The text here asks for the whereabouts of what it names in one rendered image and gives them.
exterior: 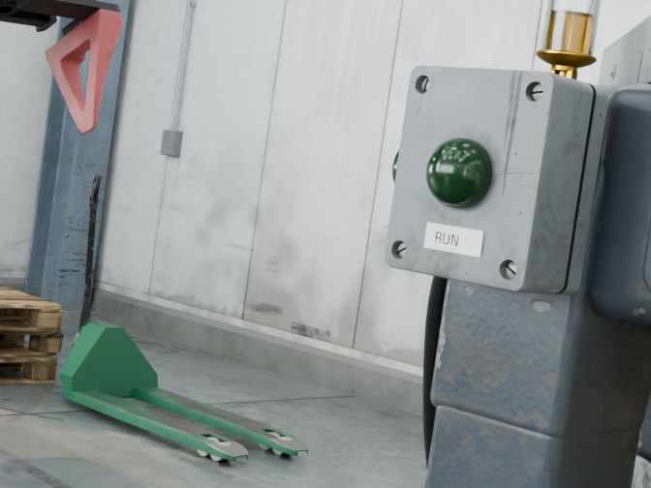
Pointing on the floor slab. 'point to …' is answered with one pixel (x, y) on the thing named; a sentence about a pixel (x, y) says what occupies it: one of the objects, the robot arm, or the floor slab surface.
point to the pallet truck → (111, 357)
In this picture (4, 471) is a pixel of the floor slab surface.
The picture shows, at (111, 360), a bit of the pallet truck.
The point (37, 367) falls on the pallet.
